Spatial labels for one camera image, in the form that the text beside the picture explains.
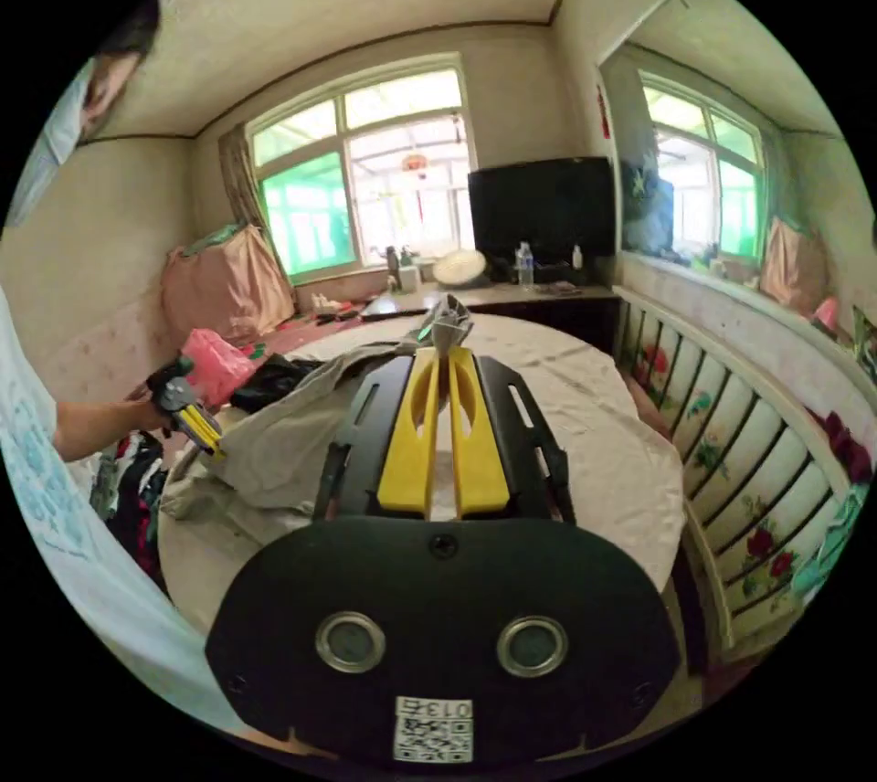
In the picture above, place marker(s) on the person's left forearm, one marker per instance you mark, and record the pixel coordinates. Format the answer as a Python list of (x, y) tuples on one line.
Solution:
[(96, 429)]

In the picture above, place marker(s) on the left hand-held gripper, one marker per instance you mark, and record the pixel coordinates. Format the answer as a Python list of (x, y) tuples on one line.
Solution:
[(171, 388)]

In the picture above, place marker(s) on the bedding stack under pink cloth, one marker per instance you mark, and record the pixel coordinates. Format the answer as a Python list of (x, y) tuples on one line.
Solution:
[(226, 285)]

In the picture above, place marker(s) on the khaki jacket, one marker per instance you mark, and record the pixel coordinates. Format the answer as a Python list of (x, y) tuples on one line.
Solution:
[(274, 446)]

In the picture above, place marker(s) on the small white bottle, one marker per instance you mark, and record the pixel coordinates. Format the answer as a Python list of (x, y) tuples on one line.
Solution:
[(577, 257)]

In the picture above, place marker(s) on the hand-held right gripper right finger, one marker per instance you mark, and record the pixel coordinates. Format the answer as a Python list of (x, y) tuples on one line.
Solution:
[(479, 467)]

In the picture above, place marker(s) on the pile of clothes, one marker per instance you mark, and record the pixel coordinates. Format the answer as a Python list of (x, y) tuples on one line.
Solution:
[(133, 508)]

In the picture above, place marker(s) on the dark bottle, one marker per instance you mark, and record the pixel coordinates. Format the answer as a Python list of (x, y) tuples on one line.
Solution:
[(392, 267)]

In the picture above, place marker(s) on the patterned curtain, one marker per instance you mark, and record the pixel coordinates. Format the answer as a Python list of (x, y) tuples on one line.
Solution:
[(241, 179)]

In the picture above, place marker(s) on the person's body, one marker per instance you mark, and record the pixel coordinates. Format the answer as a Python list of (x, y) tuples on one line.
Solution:
[(48, 487)]

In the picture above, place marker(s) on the black television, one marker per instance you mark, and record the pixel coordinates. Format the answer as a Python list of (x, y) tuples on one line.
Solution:
[(541, 206)]

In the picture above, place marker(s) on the large wall mirror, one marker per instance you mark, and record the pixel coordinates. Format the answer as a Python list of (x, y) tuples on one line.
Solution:
[(726, 179)]

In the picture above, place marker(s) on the dark low cabinet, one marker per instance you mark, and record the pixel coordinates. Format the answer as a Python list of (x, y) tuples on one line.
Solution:
[(521, 302)]

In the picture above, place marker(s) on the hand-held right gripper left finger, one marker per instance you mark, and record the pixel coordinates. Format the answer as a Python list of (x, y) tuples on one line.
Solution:
[(411, 453)]

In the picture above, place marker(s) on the clear water bottle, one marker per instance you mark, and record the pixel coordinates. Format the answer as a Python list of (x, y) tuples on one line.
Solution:
[(525, 265)]

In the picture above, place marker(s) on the pink plastic bag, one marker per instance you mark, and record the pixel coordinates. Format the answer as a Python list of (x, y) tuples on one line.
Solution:
[(216, 367)]

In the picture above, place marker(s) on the black garment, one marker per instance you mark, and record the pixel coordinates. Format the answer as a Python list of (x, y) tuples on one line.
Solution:
[(274, 381)]

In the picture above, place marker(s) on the white fan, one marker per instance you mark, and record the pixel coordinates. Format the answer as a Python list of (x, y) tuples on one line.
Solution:
[(459, 267)]

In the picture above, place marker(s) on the window with white frame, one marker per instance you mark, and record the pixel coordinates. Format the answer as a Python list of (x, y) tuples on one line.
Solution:
[(384, 179)]

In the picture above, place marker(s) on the white floral slatted headboard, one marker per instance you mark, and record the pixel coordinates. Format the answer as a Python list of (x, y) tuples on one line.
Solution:
[(740, 426)]

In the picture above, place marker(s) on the person's left hand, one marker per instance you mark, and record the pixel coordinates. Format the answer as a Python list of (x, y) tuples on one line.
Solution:
[(145, 411)]

